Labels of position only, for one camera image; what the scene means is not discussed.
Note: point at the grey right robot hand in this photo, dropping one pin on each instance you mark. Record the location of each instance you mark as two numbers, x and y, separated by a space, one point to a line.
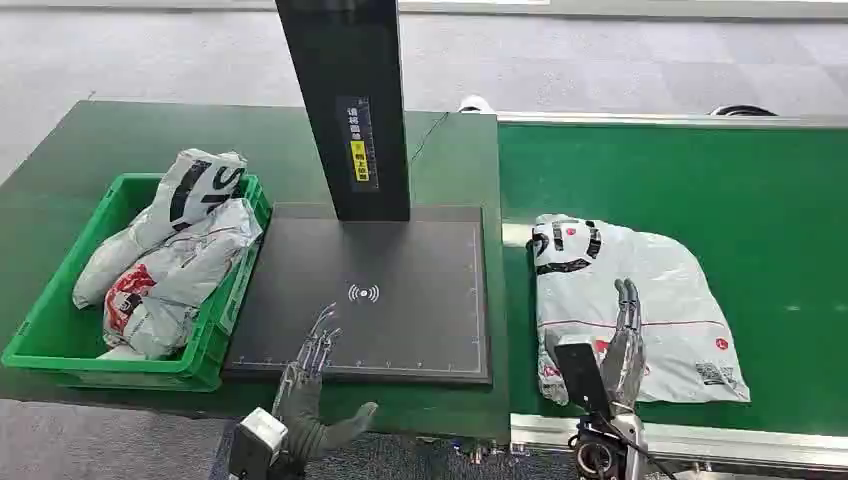
623 361

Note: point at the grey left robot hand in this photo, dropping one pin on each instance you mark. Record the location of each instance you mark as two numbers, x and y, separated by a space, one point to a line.
301 411

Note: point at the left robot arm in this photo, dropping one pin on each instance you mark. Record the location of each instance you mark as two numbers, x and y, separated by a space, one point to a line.
289 469

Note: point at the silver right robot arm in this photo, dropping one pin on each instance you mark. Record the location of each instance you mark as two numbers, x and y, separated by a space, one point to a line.
613 447

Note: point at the large grey parcel bag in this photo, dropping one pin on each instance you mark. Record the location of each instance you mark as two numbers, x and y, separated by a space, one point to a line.
662 291

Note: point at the grey parcel bag red print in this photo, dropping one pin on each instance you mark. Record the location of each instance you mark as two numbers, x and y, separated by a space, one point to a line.
179 278

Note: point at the green conveyor belt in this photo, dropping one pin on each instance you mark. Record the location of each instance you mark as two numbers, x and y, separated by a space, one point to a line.
729 192

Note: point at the grey parcel bag black letters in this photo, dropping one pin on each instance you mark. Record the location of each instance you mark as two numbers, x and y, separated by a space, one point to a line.
185 192

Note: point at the green plastic crate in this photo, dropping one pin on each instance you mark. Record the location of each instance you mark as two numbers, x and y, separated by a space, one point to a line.
53 344

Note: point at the yellow black column label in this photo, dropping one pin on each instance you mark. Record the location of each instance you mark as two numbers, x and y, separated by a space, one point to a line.
359 142

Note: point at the white round object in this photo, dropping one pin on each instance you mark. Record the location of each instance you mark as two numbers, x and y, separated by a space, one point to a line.
476 104

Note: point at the black scanner column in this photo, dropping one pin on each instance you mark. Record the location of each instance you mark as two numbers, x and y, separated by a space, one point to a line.
351 73

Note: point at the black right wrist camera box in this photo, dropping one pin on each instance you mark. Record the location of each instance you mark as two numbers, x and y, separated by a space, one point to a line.
582 378

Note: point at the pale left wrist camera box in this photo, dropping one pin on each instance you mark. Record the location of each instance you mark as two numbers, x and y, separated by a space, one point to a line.
255 442

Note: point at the silver conveyor side rail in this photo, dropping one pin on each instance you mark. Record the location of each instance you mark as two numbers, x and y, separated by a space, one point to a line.
729 445
662 119

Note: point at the black scanner base plate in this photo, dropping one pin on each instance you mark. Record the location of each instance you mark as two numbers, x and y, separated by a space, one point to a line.
411 298

